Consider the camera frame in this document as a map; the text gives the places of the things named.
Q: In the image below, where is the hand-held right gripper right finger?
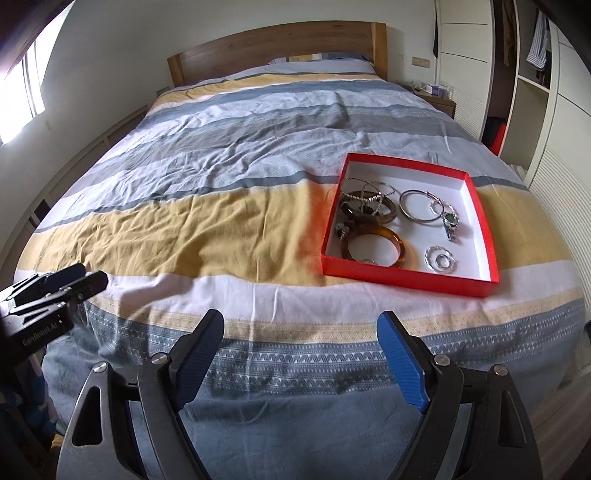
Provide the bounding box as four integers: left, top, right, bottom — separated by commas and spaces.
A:
376, 310, 543, 480

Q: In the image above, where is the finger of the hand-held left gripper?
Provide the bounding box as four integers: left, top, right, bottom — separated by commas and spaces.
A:
68, 271, 109, 306
39, 263, 87, 294

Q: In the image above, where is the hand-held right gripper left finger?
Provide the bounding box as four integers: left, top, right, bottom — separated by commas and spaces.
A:
58, 309, 225, 480

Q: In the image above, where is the red jewelry box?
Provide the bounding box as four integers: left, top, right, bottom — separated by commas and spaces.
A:
321, 153, 501, 298

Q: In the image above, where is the amber resin bangle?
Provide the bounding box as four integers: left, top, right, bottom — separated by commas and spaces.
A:
341, 226, 407, 269

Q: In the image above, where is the large silver hoop bangle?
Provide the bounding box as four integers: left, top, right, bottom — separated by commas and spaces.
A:
399, 189, 445, 226

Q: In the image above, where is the dark bead bracelet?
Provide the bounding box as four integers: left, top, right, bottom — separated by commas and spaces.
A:
336, 199, 386, 241

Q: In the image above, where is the wide brown bangle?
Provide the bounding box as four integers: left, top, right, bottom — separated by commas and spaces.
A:
341, 190, 399, 223

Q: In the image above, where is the silver wristwatch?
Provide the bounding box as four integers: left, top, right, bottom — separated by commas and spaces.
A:
438, 202, 461, 242

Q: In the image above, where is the person's left forearm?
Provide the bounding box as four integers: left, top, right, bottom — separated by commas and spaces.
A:
18, 351, 58, 439

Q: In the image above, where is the striped duvet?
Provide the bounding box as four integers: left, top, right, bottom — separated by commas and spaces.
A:
16, 62, 585, 480

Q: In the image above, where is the bright window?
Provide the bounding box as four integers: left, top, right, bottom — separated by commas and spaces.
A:
0, 4, 70, 146

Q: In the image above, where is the red bag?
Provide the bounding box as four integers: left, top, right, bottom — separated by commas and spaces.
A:
487, 117, 507, 156

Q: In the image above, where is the wooden nightstand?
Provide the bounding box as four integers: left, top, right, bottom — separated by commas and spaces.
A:
411, 85, 457, 119

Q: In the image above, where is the wooden headboard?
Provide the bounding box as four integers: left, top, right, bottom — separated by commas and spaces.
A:
167, 21, 387, 88

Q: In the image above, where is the grey pillow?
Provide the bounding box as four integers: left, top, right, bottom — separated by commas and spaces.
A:
268, 52, 376, 75

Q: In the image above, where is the white wardrobe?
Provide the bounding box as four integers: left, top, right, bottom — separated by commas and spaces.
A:
434, 0, 591, 241

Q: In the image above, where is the brown hanging garment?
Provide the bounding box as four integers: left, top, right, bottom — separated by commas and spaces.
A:
501, 0, 519, 65

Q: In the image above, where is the striped hanging shirt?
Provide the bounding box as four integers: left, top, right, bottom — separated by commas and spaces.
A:
526, 9, 553, 71

